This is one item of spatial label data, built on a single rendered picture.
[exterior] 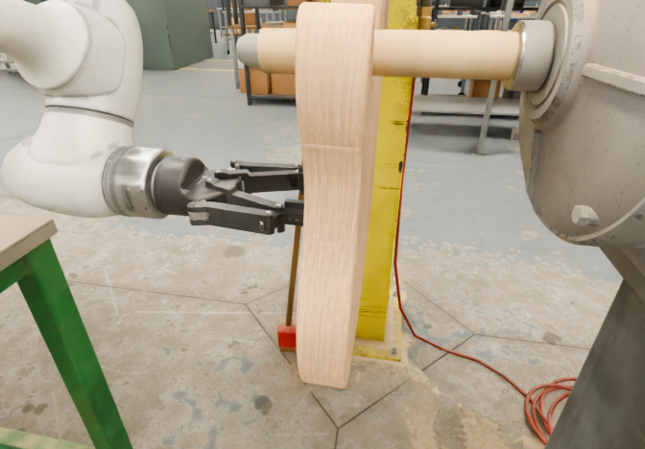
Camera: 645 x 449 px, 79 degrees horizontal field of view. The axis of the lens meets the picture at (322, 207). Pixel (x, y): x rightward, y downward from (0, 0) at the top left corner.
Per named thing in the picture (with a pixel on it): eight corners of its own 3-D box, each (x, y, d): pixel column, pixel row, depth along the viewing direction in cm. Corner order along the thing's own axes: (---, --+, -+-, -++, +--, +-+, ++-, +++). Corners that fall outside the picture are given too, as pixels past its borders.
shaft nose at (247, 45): (259, 68, 30) (269, 65, 32) (257, 34, 29) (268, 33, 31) (234, 67, 30) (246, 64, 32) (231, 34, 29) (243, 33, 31)
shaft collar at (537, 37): (544, 97, 26) (525, 85, 30) (563, 20, 24) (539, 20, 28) (512, 95, 26) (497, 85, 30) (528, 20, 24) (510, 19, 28)
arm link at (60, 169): (91, 222, 45) (104, 108, 45) (-23, 208, 47) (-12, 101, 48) (147, 221, 56) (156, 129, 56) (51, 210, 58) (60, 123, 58)
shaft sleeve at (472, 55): (512, 83, 27) (501, 77, 29) (522, 32, 25) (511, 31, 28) (258, 75, 29) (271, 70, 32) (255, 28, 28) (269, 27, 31)
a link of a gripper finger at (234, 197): (210, 176, 47) (202, 179, 46) (286, 199, 42) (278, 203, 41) (215, 203, 49) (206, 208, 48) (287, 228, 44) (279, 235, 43)
